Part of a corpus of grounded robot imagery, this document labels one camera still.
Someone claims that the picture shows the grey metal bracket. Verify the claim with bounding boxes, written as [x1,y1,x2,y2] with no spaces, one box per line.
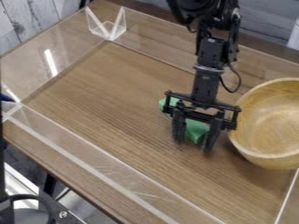
[50,202,86,224]

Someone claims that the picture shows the blue object at edge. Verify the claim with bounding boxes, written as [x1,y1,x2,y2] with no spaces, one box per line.
[0,94,14,102]

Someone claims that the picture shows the clear acrylic tray walls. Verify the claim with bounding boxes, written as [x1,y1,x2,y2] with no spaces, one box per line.
[1,2,299,224]

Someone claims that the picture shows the black cable loop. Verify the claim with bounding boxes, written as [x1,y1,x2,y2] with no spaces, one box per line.
[0,193,57,224]

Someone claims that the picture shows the brown wooden bowl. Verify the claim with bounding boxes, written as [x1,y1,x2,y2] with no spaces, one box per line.
[228,78,299,170]

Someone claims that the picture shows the green rectangular block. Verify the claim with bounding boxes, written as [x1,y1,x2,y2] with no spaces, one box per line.
[158,98,209,144]

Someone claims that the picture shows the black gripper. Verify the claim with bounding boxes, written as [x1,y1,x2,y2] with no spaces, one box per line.
[162,65,241,151]

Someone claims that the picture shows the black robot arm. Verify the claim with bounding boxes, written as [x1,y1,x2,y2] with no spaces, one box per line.
[162,0,241,151]

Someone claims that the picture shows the black table leg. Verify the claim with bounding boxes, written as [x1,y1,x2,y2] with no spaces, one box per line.
[42,174,57,196]

